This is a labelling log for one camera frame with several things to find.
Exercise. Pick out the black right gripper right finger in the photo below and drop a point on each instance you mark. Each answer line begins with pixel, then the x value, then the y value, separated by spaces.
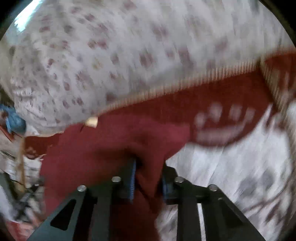
pixel 171 185

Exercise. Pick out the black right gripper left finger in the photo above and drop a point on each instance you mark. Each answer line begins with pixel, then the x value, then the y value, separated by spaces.
pixel 123 184

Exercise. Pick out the white floral quilt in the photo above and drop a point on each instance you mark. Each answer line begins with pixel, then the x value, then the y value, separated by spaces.
pixel 64 61

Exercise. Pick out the dark red garment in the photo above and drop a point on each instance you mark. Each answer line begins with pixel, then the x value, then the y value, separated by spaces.
pixel 79 163

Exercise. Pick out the red and white plush blanket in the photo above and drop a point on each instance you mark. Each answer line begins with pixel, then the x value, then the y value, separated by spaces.
pixel 239 164

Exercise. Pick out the blue plastic bag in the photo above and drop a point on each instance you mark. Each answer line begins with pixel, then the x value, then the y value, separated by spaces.
pixel 12 121

